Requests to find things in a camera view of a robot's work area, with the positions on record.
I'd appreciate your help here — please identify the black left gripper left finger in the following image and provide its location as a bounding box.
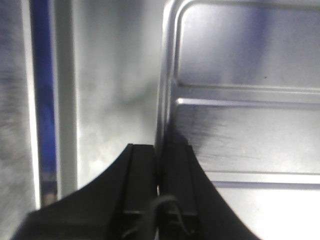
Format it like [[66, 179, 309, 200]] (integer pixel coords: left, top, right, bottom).
[[11, 144, 157, 240]]

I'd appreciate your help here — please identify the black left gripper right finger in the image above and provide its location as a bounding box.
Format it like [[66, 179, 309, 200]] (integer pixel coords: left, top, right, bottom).
[[157, 142, 258, 240]]

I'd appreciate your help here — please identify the small silver tray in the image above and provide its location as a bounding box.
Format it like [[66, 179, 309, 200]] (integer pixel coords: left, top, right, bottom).
[[155, 0, 320, 240]]

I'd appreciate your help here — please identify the large grey tray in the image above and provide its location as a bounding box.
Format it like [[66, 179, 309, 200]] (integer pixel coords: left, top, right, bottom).
[[50, 0, 165, 198]]

